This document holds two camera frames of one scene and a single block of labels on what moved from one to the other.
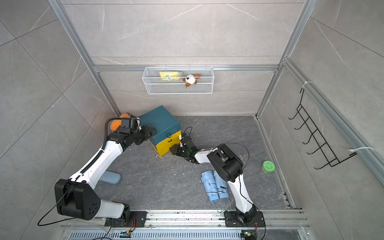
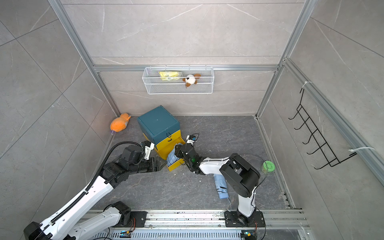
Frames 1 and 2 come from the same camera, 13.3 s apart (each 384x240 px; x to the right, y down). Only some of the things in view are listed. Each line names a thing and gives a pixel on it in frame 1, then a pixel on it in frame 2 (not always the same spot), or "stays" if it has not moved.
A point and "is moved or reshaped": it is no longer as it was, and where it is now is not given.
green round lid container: [268, 167] stays
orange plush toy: [115, 124] stays
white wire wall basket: [179, 80] stays
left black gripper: [147, 135] -> [157, 167]
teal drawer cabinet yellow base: [167, 127] is moved or reshaped
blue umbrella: [207, 177] -> [172, 157]
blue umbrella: [222, 185] stays
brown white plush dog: [191, 79] stays
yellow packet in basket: [169, 75] stays
